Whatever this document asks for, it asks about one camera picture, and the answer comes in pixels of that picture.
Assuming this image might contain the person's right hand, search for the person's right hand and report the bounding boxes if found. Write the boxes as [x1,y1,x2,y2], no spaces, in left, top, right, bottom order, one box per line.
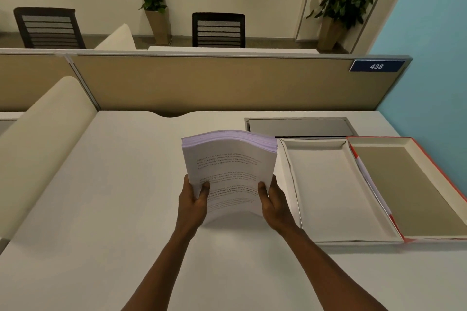
[258,175,298,235]

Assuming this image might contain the person's left hand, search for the person's left hand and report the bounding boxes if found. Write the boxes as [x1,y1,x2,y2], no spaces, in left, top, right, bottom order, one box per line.
[175,174,211,234]

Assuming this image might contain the stack of printed paper sheets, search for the stack of printed paper sheets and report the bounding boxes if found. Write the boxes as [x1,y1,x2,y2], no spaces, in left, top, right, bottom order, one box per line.
[181,130,279,227]

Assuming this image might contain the person's right forearm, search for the person's right forearm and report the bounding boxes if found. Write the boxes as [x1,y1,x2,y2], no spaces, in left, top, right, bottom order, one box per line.
[279,223,389,311]

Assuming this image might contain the person's left forearm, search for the person's left forearm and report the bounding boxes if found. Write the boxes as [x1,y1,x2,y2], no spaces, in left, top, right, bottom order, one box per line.
[121,225,192,311]

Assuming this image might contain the white cardboard box tray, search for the white cardboard box tray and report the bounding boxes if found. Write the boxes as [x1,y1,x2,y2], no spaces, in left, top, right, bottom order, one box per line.
[278,138,405,244]

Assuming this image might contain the beige desk partition panel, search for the beige desk partition panel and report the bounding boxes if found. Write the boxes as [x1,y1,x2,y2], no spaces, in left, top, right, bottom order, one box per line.
[0,48,413,117]

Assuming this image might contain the red cardboard box lid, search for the red cardboard box lid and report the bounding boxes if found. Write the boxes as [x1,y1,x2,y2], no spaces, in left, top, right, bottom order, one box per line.
[346,136,467,244]

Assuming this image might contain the black mesh office chair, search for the black mesh office chair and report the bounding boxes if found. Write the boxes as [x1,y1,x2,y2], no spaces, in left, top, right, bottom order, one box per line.
[13,7,87,50]
[192,12,246,48]

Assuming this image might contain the cream curved side divider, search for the cream curved side divider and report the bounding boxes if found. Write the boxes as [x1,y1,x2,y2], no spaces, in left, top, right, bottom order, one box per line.
[0,76,98,240]
[94,23,136,50]

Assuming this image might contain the blue number sign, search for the blue number sign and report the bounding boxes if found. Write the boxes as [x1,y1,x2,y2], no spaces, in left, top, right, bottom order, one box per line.
[349,60,406,73]

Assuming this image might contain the small potted green plant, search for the small potted green plant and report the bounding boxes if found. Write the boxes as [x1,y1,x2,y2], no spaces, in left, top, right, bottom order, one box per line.
[134,0,172,45]

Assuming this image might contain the large potted green plant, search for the large potted green plant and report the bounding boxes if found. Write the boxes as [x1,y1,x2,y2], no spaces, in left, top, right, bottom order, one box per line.
[306,0,380,54]

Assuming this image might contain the grey desk cable cover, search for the grey desk cable cover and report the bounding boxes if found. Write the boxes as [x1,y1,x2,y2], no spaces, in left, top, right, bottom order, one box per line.
[244,117,359,139]

